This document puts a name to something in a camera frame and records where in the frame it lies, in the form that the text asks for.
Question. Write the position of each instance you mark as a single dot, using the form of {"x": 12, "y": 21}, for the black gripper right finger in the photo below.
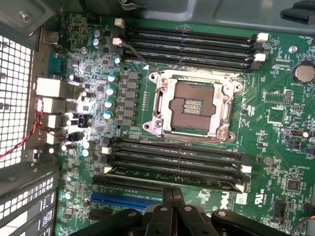
{"x": 189, "y": 221}

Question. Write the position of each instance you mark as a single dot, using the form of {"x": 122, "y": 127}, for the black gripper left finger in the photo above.
{"x": 160, "y": 221}

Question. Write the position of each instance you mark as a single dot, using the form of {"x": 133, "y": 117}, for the blue expansion slot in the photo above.
{"x": 123, "y": 199}

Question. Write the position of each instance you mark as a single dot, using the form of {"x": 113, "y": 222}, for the long black expansion slot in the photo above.
{"x": 123, "y": 184}

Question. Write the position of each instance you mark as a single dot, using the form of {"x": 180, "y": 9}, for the short black expansion slot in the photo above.
{"x": 98, "y": 214}

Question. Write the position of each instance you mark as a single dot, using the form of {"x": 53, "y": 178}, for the green Dell motherboard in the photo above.
{"x": 270, "y": 147}

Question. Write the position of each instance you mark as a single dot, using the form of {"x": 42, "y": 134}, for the metal CPU socket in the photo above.
{"x": 192, "y": 105}

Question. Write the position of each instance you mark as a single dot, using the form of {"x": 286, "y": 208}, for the metal USB port block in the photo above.
{"x": 53, "y": 138}
{"x": 54, "y": 121}

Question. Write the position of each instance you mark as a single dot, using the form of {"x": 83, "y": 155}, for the small metal port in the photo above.
{"x": 35, "y": 155}

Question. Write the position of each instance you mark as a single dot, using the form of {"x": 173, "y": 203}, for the tall metal port block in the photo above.
{"x": 53, "y": 105}

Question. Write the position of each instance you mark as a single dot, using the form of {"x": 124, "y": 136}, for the metal ethernet port block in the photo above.
{"x": 49, "y": 87}

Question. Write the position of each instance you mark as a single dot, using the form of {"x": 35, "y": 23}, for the silver coin battery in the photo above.
{"x": 305, "y": 72}

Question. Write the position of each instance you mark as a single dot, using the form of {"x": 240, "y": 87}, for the dark metal port block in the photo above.
{"x": 50, "y": 38}

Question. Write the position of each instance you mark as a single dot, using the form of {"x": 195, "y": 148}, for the grey metal PC case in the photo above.
{"x": 172, "y": 7}

